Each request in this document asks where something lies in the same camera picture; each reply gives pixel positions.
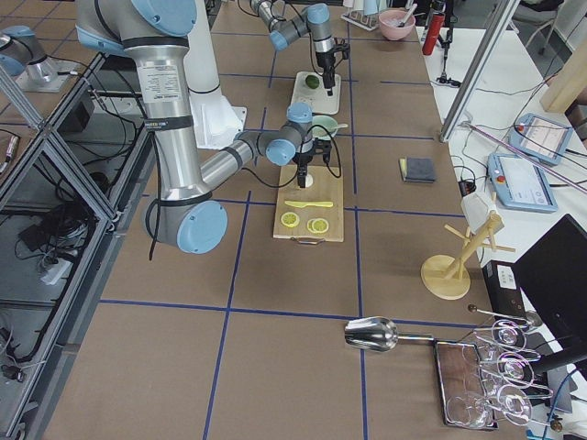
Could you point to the dark tray with glasses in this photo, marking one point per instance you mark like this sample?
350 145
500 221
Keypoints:
457 373

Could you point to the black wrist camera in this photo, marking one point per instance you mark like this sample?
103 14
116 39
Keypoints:
323 148
342 48

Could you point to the green avocado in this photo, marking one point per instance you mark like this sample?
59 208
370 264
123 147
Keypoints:
312 81

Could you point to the black monitor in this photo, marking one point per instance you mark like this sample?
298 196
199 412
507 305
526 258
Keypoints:
552 275

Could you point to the near teach pendant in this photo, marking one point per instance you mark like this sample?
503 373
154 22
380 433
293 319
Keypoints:
519 184

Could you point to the white wire cup rack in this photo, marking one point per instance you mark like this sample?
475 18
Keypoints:
358 19

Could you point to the metal ice scoop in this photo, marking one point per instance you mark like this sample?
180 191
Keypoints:
380 334

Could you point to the pink bowl of ice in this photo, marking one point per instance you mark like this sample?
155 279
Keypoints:
393 26

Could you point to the red cylinder bottle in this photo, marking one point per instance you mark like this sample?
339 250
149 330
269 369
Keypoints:
432 32

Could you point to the grey folded cloth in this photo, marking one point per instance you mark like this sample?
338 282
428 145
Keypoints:
419 170

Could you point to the white bear tray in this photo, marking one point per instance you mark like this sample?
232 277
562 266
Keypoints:
318 99

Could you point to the bamboo cutting board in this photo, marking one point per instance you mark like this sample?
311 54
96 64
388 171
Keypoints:
325 188

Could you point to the yellow plastic knife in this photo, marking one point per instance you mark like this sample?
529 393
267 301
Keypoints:
302 204

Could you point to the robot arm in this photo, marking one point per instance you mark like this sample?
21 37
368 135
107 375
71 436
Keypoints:
314 20
154 34

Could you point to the teach pendant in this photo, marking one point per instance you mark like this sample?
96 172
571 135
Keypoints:
540 137
519 184

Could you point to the metal muddler in bowl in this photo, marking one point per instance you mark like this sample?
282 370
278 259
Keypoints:
409 12

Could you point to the far teach pendant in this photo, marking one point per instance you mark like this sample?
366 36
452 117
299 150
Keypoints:
540 137

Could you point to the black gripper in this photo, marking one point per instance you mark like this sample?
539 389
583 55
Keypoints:
303 159
324 61

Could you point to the yellow sponge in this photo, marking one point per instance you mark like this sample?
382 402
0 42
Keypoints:
403 166

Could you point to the light green bowl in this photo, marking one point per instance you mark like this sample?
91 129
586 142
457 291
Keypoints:
320 133

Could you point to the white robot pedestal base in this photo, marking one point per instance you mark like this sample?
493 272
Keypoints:
216 120

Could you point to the lemon slice top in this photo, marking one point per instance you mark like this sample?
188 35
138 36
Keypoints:
290 219

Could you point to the wooden mug tree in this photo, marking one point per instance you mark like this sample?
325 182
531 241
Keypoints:
445 276

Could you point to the aluminium frame post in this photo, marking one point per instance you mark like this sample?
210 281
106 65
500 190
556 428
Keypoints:
497 25

